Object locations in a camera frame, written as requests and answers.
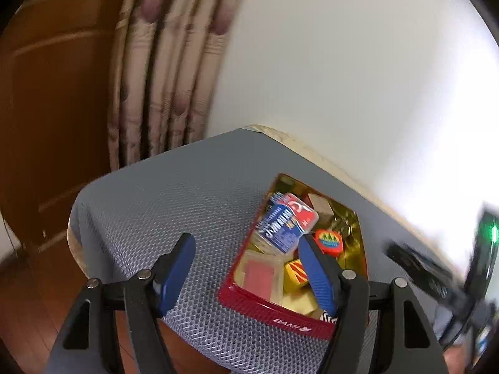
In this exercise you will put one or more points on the metal key bunch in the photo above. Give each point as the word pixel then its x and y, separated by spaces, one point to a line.
pixel 340 226

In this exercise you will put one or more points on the red gold metal tin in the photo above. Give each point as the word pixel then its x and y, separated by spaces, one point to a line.
pixel 353 257

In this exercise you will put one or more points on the black camera tripod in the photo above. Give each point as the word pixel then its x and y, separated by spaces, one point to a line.
pixel 466 301

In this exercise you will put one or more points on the small colourful round tin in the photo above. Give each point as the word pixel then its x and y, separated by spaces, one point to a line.
pixel 330 242

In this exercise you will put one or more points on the grey mesh table mat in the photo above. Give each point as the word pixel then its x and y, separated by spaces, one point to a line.
pixel 213 189

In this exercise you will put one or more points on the beige red cardboard box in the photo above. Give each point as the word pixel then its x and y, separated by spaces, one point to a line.
pixel 321 206

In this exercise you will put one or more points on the beige patterned curtain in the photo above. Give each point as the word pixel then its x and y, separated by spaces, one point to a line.
pixel 166 59

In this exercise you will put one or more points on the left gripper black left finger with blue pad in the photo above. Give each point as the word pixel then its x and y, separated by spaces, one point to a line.
pixel 88 341

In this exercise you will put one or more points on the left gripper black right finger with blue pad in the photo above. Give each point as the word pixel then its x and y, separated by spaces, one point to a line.
pixel 404 340

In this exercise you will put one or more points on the blue red toothpick box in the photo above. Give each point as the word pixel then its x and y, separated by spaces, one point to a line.
pixel 285 220

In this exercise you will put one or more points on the brown wooden door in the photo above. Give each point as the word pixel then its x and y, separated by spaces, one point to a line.
pixel 55 61

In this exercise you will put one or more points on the yellow small box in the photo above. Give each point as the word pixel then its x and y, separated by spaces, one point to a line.
pixel 294 276

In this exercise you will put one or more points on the wooden rectangular block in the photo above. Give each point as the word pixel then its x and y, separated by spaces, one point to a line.
pixel 301 301

